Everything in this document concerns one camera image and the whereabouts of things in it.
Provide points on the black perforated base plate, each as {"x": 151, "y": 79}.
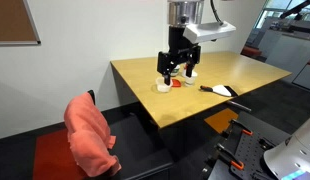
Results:
{"x": 251, "y": 150}

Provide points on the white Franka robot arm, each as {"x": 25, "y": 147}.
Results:
{"x": 295, "y": 153}

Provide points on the white black hand brush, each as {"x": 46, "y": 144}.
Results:
{"x": 221, "y": 90}

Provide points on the brown cork board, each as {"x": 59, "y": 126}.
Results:
{"x": 13, "y": 20}

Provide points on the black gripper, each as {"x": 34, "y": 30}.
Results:
{"x": 177, "y": 40}

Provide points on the black chair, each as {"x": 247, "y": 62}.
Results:
{"x": 135, "y": 143}

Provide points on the red upholstered bench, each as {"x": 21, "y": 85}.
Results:
{"x": 251, "y": 51}

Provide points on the black slanted pole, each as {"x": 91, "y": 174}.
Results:
{"x": 295, "y": 10}

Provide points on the salmon pink towel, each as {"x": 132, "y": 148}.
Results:
{"x": 88, "y": 133}

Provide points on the grey metal bar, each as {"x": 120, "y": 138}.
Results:
{"x": 239, "y": 106}

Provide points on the black orange clamp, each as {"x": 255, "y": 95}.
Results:
{"x": 246, "y": 132}
{"x": 236, "y": 164}

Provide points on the white green ceramic mug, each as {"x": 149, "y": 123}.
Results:
{"x": 176, "y": 70}

